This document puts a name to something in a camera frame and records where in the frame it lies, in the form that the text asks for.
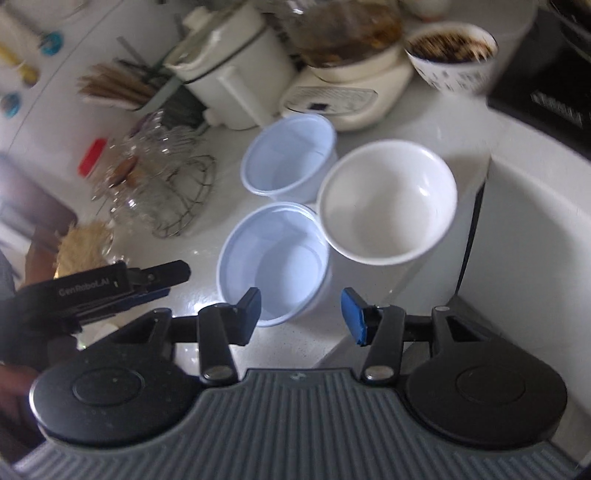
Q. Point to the blue suction cup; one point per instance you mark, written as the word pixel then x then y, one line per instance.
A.
pixel 51 43
pixel 11 105

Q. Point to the bunch of dried noodles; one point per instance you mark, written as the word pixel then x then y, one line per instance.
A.
pixel 85 249

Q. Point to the black induction cooker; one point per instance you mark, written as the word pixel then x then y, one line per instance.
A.
pixel 549 78

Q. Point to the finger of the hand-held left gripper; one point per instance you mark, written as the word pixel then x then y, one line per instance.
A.
pixel 124 305
pixel 161 274

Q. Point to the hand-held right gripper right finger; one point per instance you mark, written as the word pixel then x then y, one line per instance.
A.
pixel 353 318

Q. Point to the person's left forearm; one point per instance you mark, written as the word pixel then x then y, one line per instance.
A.
pixel 14 383

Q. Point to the brown cutting board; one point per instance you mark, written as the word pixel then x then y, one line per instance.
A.
pixel 32 203

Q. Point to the patterned cup with tea leaves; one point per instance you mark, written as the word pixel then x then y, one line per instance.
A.
pixel 450 60

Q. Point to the light blue bowl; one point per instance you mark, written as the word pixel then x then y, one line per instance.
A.
pixel 272 267
pixel 286 157

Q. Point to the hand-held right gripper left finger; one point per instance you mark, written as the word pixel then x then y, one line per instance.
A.
pixel 251 314

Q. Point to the yellow pipe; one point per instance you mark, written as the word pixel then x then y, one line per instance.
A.
pixel 18 64

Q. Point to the bundle of wooden chopsticks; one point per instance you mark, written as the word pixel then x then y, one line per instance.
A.
pixel 115 85

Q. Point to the small white bowl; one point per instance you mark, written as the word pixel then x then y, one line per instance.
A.
pixel 383 203

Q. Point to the red lid plastic jar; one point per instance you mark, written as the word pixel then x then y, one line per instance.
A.
pixel 94 157

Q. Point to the white electric pot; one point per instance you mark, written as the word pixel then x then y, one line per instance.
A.
pixel 240 74

